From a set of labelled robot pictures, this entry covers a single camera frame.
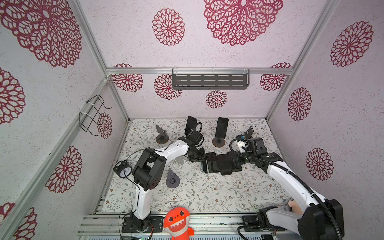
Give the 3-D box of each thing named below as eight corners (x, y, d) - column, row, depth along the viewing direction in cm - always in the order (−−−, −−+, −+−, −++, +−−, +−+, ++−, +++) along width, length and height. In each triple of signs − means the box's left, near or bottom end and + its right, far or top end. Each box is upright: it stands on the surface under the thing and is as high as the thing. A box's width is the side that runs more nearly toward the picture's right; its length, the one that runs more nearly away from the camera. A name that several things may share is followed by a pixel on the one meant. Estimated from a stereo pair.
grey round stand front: (168, 187, 88) (166, 179, 79) (169, 176, 92) (167, 168, 83) (179, 187, 88) (178, 179, 79) (180, 176, 92) (179, 168, 83)
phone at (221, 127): (214, 141, 108) (217, 123, 94) (214, 134, 112) (218, 117, 98) (223, 142, 108) (228, 124, 93) (223, 135, 112) (228, 118, 97)
